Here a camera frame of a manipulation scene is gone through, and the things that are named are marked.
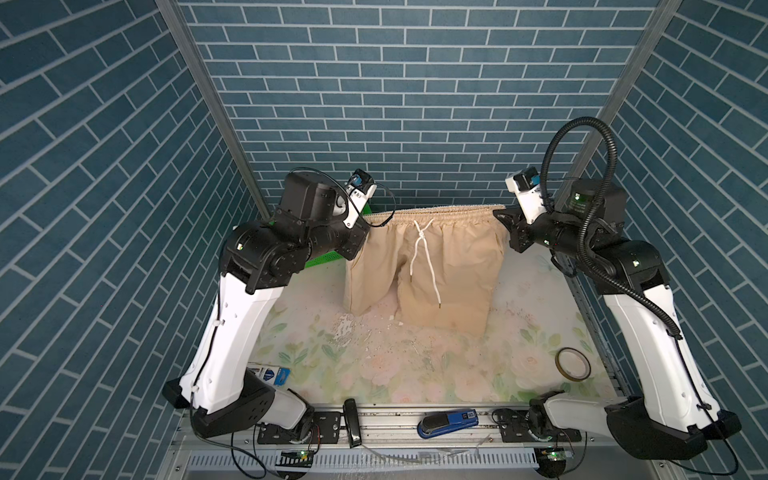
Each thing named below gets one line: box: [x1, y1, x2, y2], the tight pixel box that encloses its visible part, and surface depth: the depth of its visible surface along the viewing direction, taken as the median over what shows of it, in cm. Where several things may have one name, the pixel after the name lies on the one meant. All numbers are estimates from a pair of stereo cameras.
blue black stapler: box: [417, 409, 479, 439], surface depth 74 cm
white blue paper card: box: [247, 366, 291, 386], surface depth 83 cm
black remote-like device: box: [342, 398, 362, 449], surface depth 74 cm
